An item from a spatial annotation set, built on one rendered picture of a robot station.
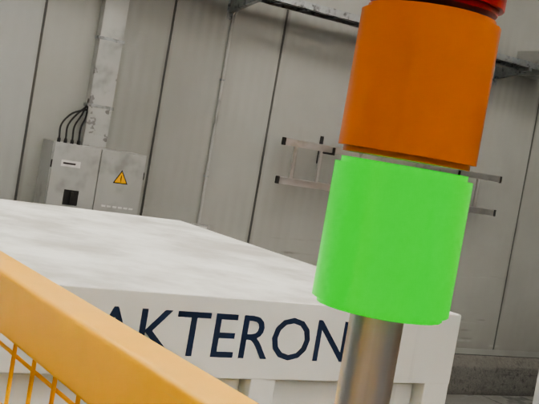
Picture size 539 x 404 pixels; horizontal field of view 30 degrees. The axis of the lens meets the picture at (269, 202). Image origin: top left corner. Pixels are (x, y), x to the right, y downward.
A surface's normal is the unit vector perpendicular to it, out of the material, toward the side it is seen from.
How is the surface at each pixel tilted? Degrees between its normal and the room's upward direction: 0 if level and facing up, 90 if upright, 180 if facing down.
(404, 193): 90
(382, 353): 90
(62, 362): 90
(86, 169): 90
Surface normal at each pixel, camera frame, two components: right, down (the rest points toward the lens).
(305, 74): 0.51, 0.14
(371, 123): -0.57, -0.06
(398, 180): -0.10, 0.04
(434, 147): 0.16, 0.08
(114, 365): -0.84, -0.11
